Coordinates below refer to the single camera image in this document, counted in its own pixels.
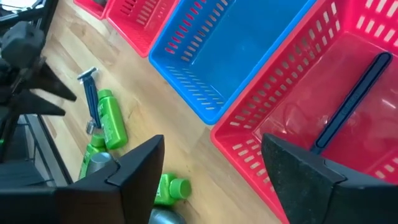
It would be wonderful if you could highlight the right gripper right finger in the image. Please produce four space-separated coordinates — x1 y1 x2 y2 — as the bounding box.
261 133 398 224

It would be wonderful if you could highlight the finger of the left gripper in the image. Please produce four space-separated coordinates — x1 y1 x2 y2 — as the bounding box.
9 89 67 118
18 60 78 102

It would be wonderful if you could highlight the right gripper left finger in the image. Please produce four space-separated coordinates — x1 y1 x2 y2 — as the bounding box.
55 134 165 224

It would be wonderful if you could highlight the green travel bottle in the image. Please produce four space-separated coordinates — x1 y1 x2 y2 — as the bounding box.
78 133 108 181
153 172 193 207
96 88 129 151

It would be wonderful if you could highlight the dark blue razor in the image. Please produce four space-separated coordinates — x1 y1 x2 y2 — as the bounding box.
310 51 394 156
76 66 104 136

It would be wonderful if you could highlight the red plastic basket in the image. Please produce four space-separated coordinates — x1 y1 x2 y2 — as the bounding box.
105 0 182 59
210 0 398 224
73 0 113 21

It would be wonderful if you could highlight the blue plastic basket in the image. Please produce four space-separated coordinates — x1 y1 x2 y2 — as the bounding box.
148 0 318 126

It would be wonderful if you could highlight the black aluminium rig frame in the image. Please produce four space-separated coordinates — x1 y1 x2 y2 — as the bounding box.
0 113 74 189

